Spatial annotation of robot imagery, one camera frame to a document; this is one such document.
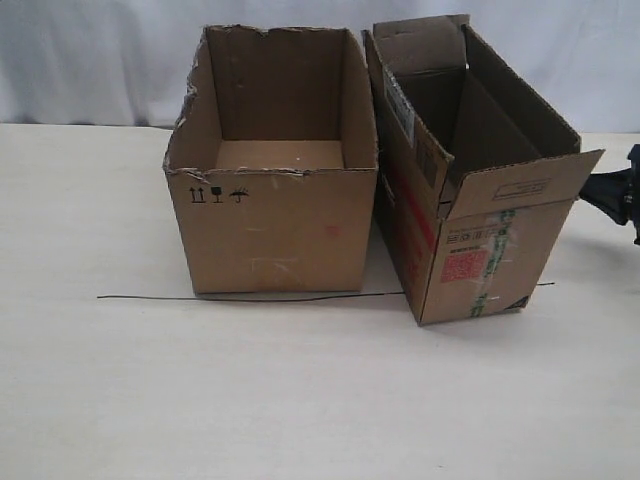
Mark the narrow cardboard box with flaps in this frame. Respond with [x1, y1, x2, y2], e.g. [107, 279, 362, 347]
[363, 14, 601, 325]

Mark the large open cardboard box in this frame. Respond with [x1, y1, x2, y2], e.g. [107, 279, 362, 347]
[163, 25, 378, 295]

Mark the white backdrop cloth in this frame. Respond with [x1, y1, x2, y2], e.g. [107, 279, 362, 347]
[1, 1, 639, 133]

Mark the thin black wire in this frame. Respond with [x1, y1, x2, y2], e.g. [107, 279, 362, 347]
[97, 282, 556, 303]

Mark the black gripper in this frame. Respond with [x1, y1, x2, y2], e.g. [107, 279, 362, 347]
[579, 144, 640, 245]

